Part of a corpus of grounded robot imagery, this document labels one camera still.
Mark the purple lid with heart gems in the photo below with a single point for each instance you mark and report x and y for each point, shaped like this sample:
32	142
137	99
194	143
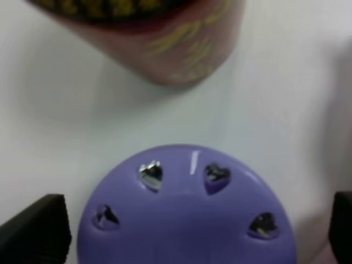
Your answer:
184	204

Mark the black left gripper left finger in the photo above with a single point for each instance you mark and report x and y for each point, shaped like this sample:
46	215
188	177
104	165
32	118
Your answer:
38	234

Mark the red cylindrical can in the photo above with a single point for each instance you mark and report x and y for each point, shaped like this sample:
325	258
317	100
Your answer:
167	42

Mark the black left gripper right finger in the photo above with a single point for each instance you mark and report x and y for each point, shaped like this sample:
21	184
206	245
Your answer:
340	227

